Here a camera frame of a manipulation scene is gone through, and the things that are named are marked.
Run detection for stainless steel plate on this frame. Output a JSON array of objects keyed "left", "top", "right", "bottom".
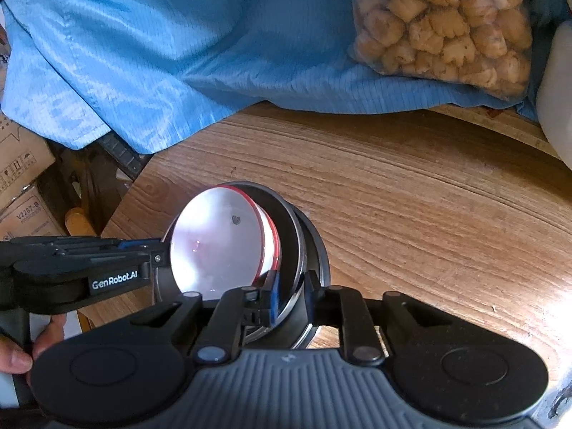
[{"left": 250, "top": 206, "right": 332, "bottom": 350}]

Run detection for printed brown cardboard box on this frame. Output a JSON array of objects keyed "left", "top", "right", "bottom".
[{"left": 0, "top": 183, "right": 68, "bottom": 243}]

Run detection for blue cloth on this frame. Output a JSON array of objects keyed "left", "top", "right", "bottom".
[{"left": 0, "top": 0, "right": 572, "bottom": 155}]

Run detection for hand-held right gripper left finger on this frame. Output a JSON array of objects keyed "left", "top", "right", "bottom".
[{"left": 129, "top": 272, "right": 281, "bottom": 364}]

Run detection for wooden desk shelf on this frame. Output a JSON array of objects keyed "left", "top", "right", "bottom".
[{"left": 424, "top": 103, "right": 564, "bottom": 162}]

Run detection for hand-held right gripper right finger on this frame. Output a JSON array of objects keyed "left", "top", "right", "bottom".
[{"left": 304, "top": 272, "right": 457, "bottom": 365}]

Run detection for clear bag of fried snacks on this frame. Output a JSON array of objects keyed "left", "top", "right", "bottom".
[{"left": 346, "top": 0, "right": 534, "bottom": 101}]

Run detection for tall open cardboard box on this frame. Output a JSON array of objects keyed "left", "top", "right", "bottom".
[{"left": 0, "top": 112, "right": 56, "bottom": 206}]

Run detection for person's left hand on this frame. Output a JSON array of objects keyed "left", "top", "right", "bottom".
[{"left": 0, "top": 312, "right": 69, "bottom": 375}]

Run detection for white jug with red handle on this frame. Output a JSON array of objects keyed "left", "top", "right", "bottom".
[{"left": 535, "top": 20, "right": 572, "bottom": 168}]

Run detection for plain white red-rimmed bowl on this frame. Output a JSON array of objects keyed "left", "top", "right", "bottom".
[{"left": 232, "top": 185, "right": 283, "bottom": 284}]

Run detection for stainless steel bowl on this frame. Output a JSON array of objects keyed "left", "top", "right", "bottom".
[{"left": 152, "top": 181, "right": 308, "bottom": 342}]

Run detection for white bowl with dark spot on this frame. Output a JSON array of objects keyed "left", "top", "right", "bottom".
[{"left": 162, "top": 186, "right": 280, "bottom": 301}]

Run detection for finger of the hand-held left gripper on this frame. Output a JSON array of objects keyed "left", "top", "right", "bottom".
[
  {"left": 0, "top": 237, "right": 169, "bottom": 261},
  {"left": 0, "top": 250, "right": 166, "bottom": 278}
]

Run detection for black ribbed bar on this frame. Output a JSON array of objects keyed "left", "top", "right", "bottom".
[{"left": 97, "top": 133, "right": 144, "bottom": 180}]

